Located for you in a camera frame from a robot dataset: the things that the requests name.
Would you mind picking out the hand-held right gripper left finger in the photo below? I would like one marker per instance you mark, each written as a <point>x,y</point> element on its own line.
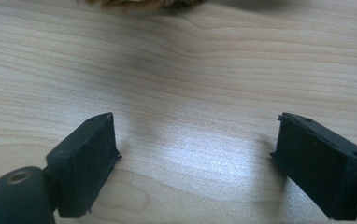
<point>83,161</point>

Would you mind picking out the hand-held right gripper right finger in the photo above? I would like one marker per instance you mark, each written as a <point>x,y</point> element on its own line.
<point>320,168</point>

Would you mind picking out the brown teddy bear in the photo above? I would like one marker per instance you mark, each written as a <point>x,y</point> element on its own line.
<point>142,2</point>

